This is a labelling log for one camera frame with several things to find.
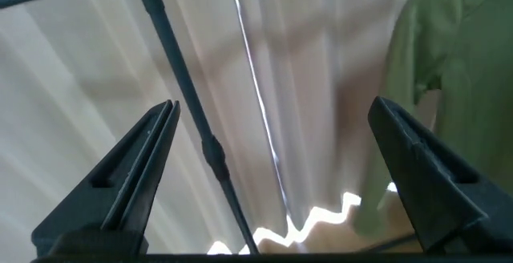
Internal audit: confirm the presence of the black clothes rack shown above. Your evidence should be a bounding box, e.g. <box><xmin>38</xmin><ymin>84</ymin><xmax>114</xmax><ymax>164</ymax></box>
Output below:
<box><xmin>0</xmin><ymin>0</ymin><xmax>420</xmax><ymax>256</ymax></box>

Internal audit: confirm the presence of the green long-sleeved shirt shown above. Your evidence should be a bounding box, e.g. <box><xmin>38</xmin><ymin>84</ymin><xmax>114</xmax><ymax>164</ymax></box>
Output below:
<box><xmin>352</xmin><ymin>0</ymin><xmax>513</xmax><ymax>238</ymax></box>

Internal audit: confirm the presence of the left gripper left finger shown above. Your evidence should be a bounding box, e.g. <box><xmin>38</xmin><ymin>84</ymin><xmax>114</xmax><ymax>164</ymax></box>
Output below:
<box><xmin>30</xmin><ymin>99</ymin><xmax>182</xmax><ymax>257</ymax></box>

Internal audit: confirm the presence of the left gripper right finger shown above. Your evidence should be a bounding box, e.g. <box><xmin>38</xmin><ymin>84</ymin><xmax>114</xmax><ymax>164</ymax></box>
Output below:
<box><xmin>367</xmin><ymin>95</ymin><xmax>513</xmax><ymax>256</ymax></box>

